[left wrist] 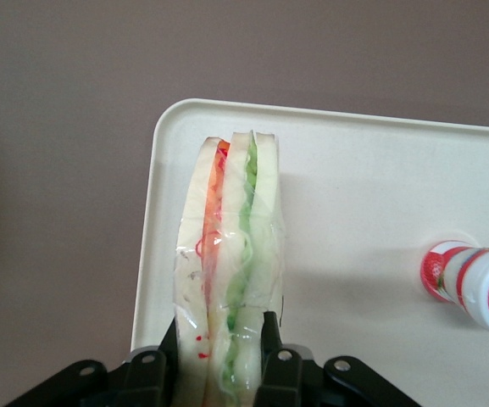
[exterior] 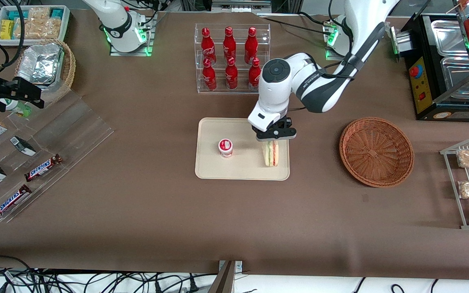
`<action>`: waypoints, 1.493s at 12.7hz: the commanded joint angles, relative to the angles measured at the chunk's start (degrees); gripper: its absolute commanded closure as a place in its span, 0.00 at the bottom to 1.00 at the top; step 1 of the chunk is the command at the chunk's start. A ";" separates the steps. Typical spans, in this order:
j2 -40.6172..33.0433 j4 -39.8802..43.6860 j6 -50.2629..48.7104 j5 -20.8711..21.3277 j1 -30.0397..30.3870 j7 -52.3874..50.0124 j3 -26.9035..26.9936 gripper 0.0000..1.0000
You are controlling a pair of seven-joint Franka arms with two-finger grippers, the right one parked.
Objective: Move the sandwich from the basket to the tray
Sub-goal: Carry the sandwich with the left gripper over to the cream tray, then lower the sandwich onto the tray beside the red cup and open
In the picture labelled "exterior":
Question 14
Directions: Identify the silver metal holder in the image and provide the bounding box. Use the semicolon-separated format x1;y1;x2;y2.
388;25;417;61

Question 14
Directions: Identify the Snickers chocolate bar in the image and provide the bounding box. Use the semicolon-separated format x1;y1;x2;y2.
0;184;33;220
24;154;63;182

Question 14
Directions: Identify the clear bag of beige snacks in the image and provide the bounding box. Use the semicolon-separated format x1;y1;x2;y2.
15;20;35;39
35;17;62;39
28;7;52;21

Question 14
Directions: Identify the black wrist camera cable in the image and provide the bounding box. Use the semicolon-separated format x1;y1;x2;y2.
287;49;359;112

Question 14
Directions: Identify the yellow snack packet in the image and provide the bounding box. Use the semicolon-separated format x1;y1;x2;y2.
0;20;15;40

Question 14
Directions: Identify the small red white yogurt cup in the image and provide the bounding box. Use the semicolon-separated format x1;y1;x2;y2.
218;138;234;158

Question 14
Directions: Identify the silver metal bracket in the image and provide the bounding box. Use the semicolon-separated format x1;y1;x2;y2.
218;260;243;271

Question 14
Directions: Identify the aluminium foil tray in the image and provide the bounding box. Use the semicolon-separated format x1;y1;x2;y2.
17;43;65;86

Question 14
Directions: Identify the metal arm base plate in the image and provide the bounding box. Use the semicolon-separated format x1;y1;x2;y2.
110;43;153;57
325;48;355;62

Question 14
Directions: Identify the triangular sandwich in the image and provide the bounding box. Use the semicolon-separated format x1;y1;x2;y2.
262;140;280;167

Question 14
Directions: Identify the white plastic crate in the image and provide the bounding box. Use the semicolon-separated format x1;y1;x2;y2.
0;5;71;41

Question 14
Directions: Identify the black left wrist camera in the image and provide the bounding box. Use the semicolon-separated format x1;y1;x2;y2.
273;117;293;131

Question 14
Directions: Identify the clear acrylic bottle rack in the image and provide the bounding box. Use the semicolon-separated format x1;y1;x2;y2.
195;24;271;95

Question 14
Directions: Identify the steel warmer pan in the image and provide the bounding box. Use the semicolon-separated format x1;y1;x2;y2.
431;20;469;57
440;57;469;94

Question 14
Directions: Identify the cream plastic tray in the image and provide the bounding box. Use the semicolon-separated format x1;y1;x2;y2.
195;117;290;181

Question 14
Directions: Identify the brown table post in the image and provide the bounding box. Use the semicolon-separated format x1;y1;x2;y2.
209;260;237;293

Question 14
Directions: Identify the clear acrylic stepped display stand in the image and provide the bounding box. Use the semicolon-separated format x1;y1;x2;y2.
0;89;115;223

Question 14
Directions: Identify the black food warmer appliance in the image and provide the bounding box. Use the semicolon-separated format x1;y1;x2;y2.
401;12;469;122

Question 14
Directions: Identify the brown round wicker basket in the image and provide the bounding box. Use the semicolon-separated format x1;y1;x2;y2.
339;117;415;188

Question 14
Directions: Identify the light wicker basket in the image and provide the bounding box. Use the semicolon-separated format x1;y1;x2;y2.
14;39;76;104

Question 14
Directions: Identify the red cola bottle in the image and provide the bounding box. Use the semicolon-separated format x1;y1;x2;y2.
201;27;217;66
202;58;217;92
248;57;262;92
223;26;237;61
244;27;259;65
225;57;239;90

